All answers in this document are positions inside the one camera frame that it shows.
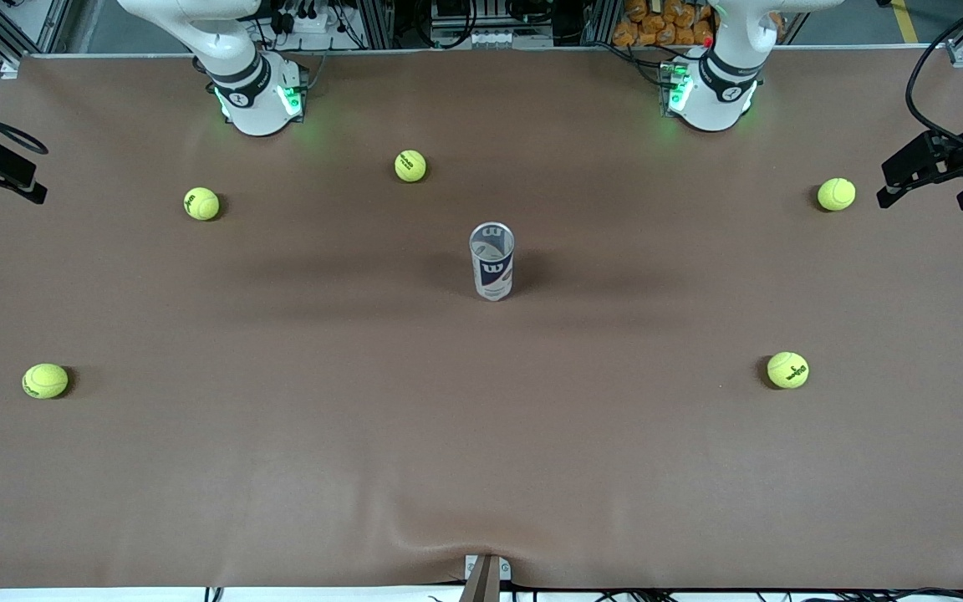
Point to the grey table edge clamp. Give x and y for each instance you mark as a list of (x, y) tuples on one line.
[(486, 577)]

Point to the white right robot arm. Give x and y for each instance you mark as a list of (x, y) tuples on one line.
[(256, 92)]

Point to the clear Wilson tennis ball can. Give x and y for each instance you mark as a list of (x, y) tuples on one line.
[(491, 272)]

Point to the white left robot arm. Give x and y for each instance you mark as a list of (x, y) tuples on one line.
[(720, 92)]

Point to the yellow tennis ball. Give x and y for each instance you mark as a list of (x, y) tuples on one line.
[(45, 380), (836, 194), (201, 203), (787, 369), (410, 165)]

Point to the orange mesh bag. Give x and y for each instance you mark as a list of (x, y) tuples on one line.
[(657, 25)]

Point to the white terminal strip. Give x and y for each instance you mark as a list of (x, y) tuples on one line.
[(511, 39)]

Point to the brown table cover cloth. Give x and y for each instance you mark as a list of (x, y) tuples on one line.
[(481, 435)]

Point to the white power strip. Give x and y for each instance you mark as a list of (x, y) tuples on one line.
[(310, 21)]

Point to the aluminium frame post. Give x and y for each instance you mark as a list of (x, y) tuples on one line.
[(374, 21), (603, 21), (53, 25)]

